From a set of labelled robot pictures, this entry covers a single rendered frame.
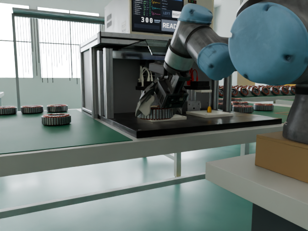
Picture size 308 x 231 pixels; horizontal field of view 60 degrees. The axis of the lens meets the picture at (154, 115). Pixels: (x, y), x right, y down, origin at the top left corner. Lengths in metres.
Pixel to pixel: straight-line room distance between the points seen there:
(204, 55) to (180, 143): 0.36
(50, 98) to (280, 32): 7.13
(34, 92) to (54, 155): 6.66
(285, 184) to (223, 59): 0.26
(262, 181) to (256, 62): 0.21
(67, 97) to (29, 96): 0.92
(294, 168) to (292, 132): 0.07
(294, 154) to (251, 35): 0.23
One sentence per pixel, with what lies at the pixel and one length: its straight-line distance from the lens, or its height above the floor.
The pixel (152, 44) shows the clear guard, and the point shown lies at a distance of 0.94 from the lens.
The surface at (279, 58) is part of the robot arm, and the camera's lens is 0.41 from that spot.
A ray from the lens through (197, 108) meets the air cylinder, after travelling 1.33.
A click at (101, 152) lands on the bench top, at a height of 0.73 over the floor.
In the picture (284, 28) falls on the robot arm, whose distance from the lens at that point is 0.41.
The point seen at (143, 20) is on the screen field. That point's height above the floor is 1.18.
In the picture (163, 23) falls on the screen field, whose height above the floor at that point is 1.17.
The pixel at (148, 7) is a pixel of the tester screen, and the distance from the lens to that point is 1.24.
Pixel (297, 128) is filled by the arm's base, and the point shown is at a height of 0.84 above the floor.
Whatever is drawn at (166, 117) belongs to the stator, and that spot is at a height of 0.81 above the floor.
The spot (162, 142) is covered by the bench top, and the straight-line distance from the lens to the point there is 0.81.
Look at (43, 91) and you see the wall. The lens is 7.38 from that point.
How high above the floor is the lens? 0.92
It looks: 7 degrees down
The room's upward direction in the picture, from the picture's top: straight up
